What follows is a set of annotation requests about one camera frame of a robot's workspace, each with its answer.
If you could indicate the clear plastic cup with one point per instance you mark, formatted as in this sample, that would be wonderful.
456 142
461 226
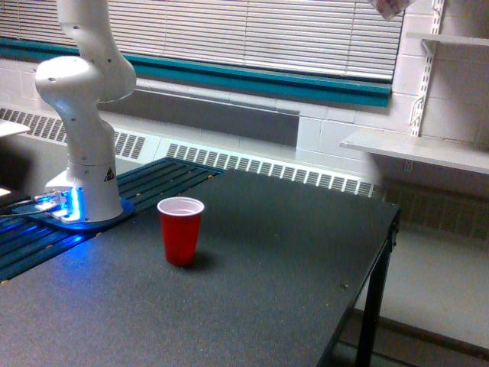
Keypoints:
388 9

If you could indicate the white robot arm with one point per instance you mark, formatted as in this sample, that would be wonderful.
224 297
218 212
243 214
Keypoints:
74 86

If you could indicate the red plastic cup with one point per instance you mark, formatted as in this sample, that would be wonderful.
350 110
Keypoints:
180 219

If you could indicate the white baseboard radiator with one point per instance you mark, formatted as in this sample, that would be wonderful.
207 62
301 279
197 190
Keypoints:
143 148

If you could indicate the white window blinds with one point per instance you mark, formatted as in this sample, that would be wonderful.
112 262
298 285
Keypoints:
346 39

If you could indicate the black table leg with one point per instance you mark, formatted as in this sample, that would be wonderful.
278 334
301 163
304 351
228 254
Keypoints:
372 308

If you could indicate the white object at left edge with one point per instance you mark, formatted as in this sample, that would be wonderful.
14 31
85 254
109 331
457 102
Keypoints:
8 128

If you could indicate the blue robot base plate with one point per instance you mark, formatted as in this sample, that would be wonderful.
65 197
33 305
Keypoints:
47 220

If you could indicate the white lower wall shelf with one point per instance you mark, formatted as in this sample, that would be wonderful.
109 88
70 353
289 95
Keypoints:
440 152

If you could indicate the white wall shelf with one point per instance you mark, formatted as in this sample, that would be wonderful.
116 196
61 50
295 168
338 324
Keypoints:
440 152
447 38

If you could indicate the white shelf bracket rail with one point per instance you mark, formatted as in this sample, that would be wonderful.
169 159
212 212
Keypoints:
418 106

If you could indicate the white upper wall shelf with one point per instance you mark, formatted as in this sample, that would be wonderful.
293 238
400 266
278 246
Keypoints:
447 38

